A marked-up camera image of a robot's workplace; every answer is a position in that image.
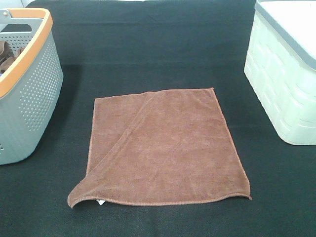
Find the brown microfibre towel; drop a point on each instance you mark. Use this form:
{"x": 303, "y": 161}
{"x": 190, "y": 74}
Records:
{"x": 168, "y": 147}

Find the black table cloth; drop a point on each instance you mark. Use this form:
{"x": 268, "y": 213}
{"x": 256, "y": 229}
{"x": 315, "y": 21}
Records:
{"x": 109, "y": 47}

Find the grey perforated laundry basket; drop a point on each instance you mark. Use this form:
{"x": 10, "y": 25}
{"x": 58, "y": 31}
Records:
{"x": 30, "y": 87}

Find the white lidded storage box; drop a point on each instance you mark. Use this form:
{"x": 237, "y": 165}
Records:
{"x": 280, "y": 65}

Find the brown towels in basket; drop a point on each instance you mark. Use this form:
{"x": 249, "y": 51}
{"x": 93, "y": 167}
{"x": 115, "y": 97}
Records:
{"x": 6, "y": 56}

